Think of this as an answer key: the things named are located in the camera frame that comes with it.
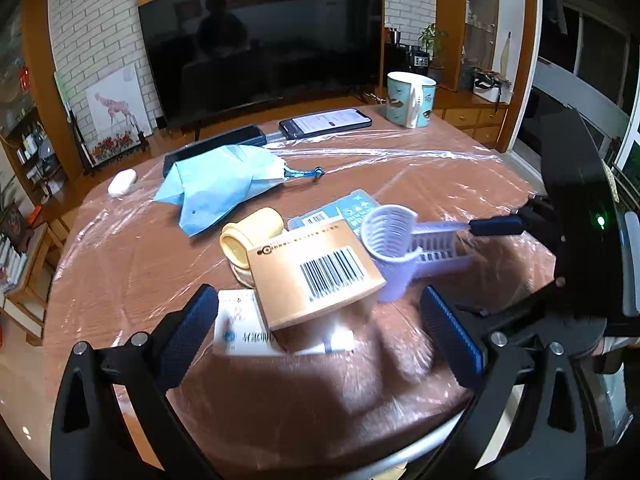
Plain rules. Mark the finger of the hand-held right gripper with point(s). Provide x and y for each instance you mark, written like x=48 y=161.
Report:
x=495 y=226
x=520 y=305

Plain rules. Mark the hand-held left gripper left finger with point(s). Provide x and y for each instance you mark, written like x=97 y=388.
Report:
x=187 y=340

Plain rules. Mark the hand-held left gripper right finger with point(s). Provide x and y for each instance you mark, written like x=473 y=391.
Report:
x=452 y=335

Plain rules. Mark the white cardboard box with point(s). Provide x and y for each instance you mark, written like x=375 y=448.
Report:
x=240 y=330

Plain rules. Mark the lavender plastic hair roller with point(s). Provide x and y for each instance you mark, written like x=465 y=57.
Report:
x=395 y=245

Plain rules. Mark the tan cardboard box with barcode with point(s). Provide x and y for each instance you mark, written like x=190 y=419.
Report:
x=290 y=280

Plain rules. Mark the yellow plastic cup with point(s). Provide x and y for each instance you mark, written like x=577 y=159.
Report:
x=250 y=235

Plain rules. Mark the blue face mask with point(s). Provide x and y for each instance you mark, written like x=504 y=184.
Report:
x=220 y=185

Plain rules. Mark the wooden drawer cabinet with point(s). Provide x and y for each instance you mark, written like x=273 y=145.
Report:
x=470 y=117

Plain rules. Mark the white basket with glasses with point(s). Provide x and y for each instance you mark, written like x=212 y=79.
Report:
x=490 y=87

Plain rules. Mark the white and teal mug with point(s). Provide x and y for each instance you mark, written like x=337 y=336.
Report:
x=400 y=97

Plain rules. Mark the black coffee machine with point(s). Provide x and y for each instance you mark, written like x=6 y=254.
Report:
x=419 y=58

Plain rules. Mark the potted green plant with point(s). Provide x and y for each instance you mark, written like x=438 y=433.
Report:
x=432 y=40

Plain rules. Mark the row of books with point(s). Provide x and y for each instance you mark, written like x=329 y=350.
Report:
x=12 y=265

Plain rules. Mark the dark rectangular case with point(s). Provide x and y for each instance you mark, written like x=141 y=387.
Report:
x=215 y=143

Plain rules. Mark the black smartphone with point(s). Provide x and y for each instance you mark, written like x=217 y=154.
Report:
x=325 y=122

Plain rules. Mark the white animal painting canvas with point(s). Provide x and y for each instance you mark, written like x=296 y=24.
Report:
x=115 y=110

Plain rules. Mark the wooden shelf with bottles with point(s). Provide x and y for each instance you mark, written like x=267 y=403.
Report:
x=30 y=155

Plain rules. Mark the black flat-screen television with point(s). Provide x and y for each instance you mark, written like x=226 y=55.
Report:
x=260 y=45

